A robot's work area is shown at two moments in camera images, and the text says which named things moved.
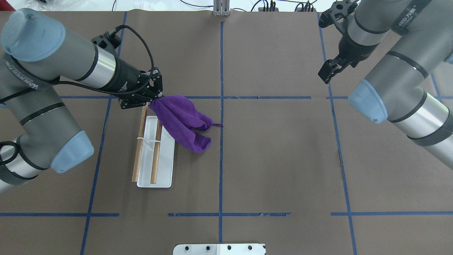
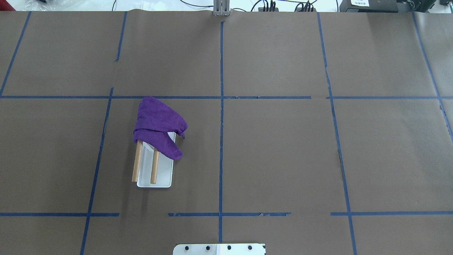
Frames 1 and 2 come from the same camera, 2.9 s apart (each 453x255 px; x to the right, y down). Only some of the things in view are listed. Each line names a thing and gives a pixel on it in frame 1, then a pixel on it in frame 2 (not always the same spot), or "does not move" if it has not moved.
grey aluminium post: [221, 7] does not move
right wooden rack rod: [155, 160] does not move
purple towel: [187, 122] to [155, 119]
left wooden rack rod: [139, 145] does not move
